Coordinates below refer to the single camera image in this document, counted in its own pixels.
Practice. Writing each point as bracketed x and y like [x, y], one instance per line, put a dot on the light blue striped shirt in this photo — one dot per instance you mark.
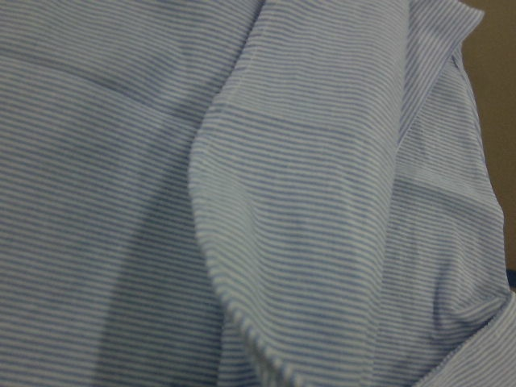
[247, 193]

